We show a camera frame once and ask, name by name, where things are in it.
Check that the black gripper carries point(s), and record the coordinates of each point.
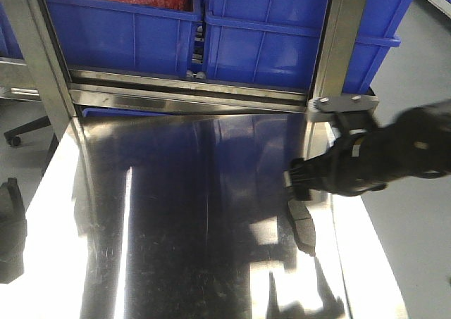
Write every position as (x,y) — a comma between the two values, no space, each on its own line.
(363,158)

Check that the brake pad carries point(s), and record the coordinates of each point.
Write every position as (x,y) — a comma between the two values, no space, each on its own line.
(13,231)
(303,227)

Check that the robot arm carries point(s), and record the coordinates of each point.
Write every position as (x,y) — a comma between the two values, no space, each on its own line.
(422,135)

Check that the right blue plastic bin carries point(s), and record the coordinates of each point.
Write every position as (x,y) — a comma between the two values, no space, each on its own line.
(275,42)

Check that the blue plastic bin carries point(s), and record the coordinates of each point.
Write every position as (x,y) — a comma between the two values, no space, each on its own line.
(121,36)
(275,42)

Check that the left blue plastic bin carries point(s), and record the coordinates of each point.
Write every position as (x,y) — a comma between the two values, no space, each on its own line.
(121,36)

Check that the far left blue bin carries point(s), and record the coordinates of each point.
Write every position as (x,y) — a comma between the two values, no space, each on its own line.
(9,44)

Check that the stainless steel rack frame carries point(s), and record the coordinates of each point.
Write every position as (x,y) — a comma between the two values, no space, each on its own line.
(61,89)

